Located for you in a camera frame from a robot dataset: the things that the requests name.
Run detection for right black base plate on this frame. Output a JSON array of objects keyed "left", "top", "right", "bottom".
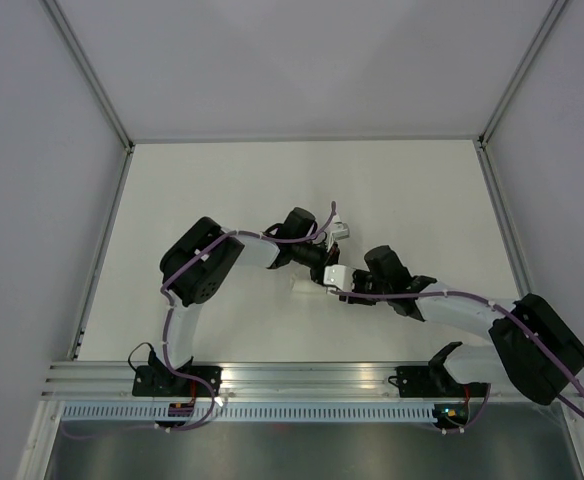
[{"left": 387, "top": 365, "right": 487, "bottom": 400}]

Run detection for white cloth napkin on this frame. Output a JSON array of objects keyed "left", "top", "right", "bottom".
[{"left": 291, "top": 276, "right": 337, "bottom": 295}]

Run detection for white slotted cable duct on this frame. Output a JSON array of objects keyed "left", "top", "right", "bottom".
[{"left": 62, "top": 402, "right": 435, "bottom": 423}]

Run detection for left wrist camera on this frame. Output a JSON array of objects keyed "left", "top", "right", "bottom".
[{"left": 327, "top": 213, "right": 350, "bottom": 242}]

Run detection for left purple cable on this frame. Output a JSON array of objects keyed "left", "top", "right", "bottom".
[{"left": 61, "top": 200, "right": 338, "bottom": 441}]

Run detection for aluminium frame post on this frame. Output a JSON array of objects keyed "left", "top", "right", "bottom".
[
  {"left": 475, "top": 0, "right": 571, "bottom": 149},
  {"left": 39, "top": 0, "right": 134, "bottom": 153}
]

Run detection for aluminium front rail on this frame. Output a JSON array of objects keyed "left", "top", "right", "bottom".
[{"left": 41, "top": 360, "right": 584, "bottom": 402}]

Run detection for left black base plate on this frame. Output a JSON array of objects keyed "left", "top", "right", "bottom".
[{"left": 132, "top": 365, "right": 222, "bottom": 398}]

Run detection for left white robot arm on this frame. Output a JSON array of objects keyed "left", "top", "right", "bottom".
[{"left": 128, "top": 205, "right": 349, "bottom": 399}]

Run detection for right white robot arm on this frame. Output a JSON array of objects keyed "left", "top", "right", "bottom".
[{"left": 324, "top": 245, "right": 584, "bottom": 405}]

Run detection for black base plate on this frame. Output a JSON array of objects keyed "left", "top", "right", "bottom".
[
  {"left": 387, "top": 365, "right": 487, "bottom": 400},
  {"left": 132, "top": 365, "right": 222, "bottom": 398}
]

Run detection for right aluminium frame post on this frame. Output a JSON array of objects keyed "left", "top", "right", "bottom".
[{"left": 475, "top": 0, "right": 571, "bottom": 149}]

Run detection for left aluminium frame post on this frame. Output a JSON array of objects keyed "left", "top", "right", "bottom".
[{"left": 39, "top": 0, "right": 134, "bottom": 153}]

